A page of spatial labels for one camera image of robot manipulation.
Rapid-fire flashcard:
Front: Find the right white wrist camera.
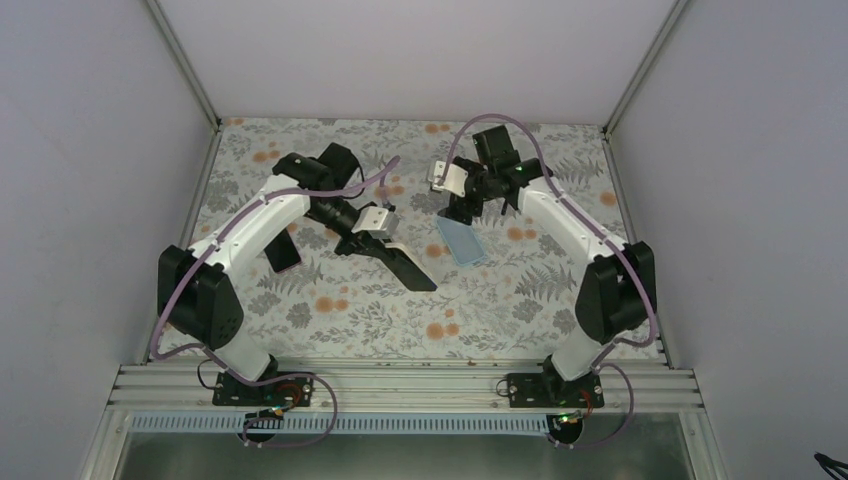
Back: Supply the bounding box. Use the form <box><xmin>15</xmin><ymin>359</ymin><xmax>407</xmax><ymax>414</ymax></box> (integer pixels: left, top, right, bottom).
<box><xmin>427</xmin><ymin>160</ymin><xmax>469</xmax><ymax>198</ymax></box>

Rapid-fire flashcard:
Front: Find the floral table mat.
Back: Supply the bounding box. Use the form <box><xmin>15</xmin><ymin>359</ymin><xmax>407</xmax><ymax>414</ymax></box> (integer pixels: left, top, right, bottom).
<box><xmin>157</xmin><ymin>117</ymin><xmax>667</xmax><ymax>362</ymax></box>

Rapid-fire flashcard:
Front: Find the light blue phone case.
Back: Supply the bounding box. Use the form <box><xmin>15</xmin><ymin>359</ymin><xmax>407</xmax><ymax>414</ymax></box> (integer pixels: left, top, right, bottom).
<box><xmin>436</xmin><ymin>217</ymin><xmax>486</xmax><ymax>267</ymax></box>

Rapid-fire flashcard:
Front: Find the right grey frame post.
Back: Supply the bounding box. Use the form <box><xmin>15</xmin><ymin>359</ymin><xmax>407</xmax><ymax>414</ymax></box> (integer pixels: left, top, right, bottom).
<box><xmin>602</xmin><ymin>0</ymin><xmax>691</xmax><ymax>139</ymax></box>

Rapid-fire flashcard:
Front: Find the grey metal frame post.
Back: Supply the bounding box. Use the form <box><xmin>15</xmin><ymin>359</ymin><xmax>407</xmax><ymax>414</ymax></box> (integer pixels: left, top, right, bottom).
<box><xmin>144</xmin><ymin>0</ymin><xmax>221</xmax><ymax>131</ymax></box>

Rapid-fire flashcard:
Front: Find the magenta phone black screen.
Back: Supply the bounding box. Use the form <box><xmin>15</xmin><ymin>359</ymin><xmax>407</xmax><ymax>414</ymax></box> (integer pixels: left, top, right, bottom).
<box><xmin>264</xmin><ymin>228</ymin><xmax>302</xmax><ymax>274</ymax></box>

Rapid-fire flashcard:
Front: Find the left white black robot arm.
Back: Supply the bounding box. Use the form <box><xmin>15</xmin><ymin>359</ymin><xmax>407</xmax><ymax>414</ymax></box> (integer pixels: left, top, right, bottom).
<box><xmin>149</xmin><ymin>143</ymin><xmax>409</xmax><ymax>405</ymax></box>

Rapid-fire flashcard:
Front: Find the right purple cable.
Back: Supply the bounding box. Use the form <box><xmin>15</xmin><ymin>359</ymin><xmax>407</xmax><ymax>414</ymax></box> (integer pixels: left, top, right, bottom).
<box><xmin>433</xmin><ymin>113</ymin><xmax>660</xmax><ymax>450</ymax></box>

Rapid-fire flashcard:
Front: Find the purple cable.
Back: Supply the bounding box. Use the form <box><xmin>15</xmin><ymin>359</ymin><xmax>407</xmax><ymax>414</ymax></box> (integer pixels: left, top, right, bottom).
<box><xmin>433</xmin><ymin>113</ymin><xmax>660</xmax><ymax>450</ymax></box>
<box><xmin>149</xmin><ymin>155</ymin><xmax>402</xmax><ymax>450</ymax></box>

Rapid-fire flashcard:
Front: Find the aluminium front rail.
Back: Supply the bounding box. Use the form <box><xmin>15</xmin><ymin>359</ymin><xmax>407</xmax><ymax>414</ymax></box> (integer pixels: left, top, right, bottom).
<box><xmin>107</xmin><ymin>359</ymin><xmax>704</xmax><ymax>414</ymax></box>

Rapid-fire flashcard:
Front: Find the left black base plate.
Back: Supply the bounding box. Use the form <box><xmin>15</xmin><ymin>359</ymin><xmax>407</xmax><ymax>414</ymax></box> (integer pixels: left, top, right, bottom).
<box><xmin>212</xmin><ymin>373</ymin><xmax>314</xmax><ymax>408</ymax></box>

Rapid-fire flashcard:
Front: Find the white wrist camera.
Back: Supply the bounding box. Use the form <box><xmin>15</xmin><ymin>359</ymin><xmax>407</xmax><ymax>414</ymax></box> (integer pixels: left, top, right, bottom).
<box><xmin>351</xmin><ymin>205</ymin><xmax>399</xmax><ymax>240</ymax></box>
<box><xmin>427</xmin><ymin>160</ymin><xmax>469</xmax><ymax>198</ymax></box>

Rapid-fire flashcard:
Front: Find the white slotted cable duct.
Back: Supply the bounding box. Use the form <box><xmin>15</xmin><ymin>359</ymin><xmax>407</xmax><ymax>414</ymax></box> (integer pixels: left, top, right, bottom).
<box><xmin>129</xmin><ymin>412</ymin><xmax>549</xmax><ymax>436</ymax></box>

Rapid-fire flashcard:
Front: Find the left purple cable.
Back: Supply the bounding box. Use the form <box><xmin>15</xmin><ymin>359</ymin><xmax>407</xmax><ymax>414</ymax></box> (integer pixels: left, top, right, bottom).
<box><xmin>149</xmin><ymin>155</ymin><xmax>402</xmax><ymax>450</ymax></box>

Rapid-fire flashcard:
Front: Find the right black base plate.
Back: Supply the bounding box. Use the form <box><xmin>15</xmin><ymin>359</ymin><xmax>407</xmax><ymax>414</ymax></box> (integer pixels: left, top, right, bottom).
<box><xmin>504</xmin><ymin>373</ymin><xmax>605</xmax><ymax>409</ymax></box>

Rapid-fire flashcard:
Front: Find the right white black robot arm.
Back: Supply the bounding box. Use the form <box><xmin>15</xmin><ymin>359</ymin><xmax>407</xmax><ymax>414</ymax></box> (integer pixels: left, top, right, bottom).
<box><xmin>430</xmin><ymin>125</ymin><xmax>657</xmax><ymax>407</ymax></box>

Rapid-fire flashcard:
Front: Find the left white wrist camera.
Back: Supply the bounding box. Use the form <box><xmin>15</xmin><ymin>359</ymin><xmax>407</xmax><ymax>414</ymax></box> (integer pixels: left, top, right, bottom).
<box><xmin>351</xmin><ymin>205</ymin><xmax>399</xmax><ymax>240</ymax></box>

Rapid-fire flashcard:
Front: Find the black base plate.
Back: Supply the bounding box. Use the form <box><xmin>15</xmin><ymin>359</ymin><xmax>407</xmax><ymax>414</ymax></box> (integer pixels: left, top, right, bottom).
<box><xmin>212</xmin><ymin>373</ymin><xmax>314</xmax><ymax>408</ymax></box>
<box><xmin>504</xmin><ymin>373</ymin><xmax>605</xmax><ymax>409</ymax></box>

